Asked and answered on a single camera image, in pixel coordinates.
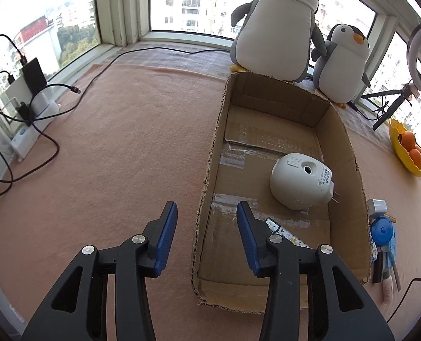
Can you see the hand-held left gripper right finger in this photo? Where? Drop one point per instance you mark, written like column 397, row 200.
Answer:
column 247, row 238

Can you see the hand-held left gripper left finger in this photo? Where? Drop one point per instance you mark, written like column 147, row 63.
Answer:
column 166, row 234

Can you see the cardboard box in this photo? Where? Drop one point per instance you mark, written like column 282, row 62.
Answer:
column 267, row 131

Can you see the white bottle with grey cap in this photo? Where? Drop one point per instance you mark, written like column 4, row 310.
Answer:
column 388, row 287

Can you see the orange fruit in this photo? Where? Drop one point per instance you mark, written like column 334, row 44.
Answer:
column 407, row 138
column 415, row 157

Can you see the patterned small packet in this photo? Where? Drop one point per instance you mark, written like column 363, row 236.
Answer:
column 290, row 237

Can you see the yellow bowl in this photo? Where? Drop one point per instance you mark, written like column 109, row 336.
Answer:
column 398, row 152

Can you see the white plug adapter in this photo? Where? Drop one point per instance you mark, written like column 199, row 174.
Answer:
column 377, row 207

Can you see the blue round plastic device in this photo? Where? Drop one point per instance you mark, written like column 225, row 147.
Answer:
column 381, row 232

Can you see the white rounded plastic device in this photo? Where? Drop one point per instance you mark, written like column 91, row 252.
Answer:
column 295, row 184

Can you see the blue phone stand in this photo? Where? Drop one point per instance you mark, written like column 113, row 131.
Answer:
column 391, row 252

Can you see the black tripod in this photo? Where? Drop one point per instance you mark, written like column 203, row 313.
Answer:
column 388, row 115

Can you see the pink mat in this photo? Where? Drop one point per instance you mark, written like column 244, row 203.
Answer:
column 125, row 149

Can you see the black cylinder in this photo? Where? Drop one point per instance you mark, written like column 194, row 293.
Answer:
column 377, row 270

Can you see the small penguin plush toy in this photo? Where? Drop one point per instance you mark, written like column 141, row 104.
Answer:
column 338, row 74

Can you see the white power strip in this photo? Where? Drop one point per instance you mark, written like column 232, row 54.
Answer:
column 36, row 135

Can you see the black charger plug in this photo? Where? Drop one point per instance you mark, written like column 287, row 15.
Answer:
column 24, row 110

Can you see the large penguin plush toy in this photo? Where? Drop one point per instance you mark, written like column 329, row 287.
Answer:
column 274, row 35

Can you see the black power bank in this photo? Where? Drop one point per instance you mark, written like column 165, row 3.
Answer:
column 34, row 74

